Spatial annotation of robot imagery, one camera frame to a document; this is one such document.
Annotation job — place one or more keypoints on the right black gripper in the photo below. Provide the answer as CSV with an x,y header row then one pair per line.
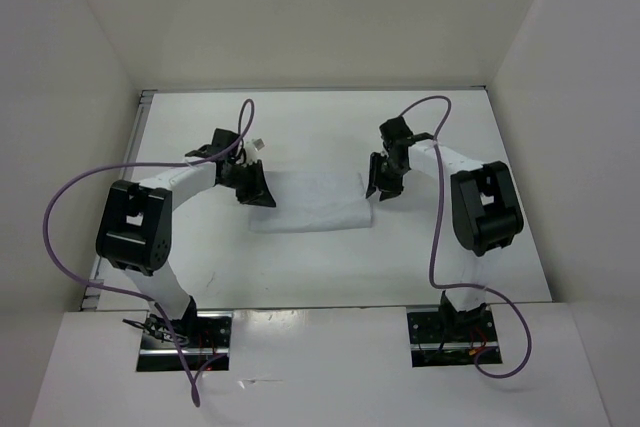
x,y
390,189

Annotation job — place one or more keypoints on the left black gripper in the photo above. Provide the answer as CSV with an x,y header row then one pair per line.
x,y
258,192

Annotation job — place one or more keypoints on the white skirt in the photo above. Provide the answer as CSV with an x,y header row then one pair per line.
x,y
309,202

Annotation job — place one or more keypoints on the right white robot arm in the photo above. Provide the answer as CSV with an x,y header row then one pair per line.
x,y
478,213

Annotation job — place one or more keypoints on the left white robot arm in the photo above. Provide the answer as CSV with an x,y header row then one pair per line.
x,y
135,233

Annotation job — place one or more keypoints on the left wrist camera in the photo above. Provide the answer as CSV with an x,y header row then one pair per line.
x,y
252,150

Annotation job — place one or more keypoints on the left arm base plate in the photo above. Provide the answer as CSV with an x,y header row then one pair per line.
x,y
207,349

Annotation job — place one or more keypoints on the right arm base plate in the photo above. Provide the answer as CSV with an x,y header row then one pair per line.
x,y
432,346

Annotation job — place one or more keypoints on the aluminium table edge rail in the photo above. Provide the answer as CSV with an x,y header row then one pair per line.
x,y
91,296

